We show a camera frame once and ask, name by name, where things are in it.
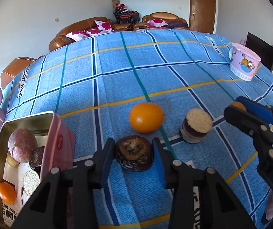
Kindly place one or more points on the stacked chairs in corner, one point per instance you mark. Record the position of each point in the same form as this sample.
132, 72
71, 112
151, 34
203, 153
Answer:
123, 14

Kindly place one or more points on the small orange in tin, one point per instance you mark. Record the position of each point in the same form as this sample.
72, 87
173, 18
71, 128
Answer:
7, 193

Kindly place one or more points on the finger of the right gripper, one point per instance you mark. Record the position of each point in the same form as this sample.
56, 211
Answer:
265, 113
253, 127

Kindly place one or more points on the brown wooden door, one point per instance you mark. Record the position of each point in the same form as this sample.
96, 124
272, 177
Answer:
202, 15

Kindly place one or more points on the pink metal tin box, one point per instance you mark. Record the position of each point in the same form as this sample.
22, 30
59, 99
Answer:
55, 150

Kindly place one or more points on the brown kiwi fruit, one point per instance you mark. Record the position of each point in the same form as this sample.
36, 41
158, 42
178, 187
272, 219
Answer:
11, 161

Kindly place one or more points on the small tan round fruit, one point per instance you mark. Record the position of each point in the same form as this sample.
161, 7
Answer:
238, 105

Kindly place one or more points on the black television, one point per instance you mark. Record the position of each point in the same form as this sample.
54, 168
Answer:
262, 49

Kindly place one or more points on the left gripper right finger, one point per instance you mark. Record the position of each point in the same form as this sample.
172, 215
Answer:
201, 198

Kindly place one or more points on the brown leather armchair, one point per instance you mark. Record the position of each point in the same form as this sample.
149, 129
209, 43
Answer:
161, 20

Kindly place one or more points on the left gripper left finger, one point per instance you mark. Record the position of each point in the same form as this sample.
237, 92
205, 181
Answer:
90, 175

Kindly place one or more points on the person right hand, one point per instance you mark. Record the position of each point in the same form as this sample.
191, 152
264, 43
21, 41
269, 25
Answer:
269, 207

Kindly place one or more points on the blue plaid tablecloth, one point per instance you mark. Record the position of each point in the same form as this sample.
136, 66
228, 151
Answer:
94, 83

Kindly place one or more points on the brown leather chair back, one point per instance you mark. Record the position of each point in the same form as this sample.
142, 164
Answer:
12, 69

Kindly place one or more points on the purple passion fruit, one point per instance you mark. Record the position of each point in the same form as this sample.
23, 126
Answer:
21, 144

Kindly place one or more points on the brown leather long sofa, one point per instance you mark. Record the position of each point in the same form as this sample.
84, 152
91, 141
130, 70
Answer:
69, 34

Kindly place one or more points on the pink cartoon bucket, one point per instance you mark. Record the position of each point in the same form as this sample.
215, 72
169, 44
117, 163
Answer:
243, 62

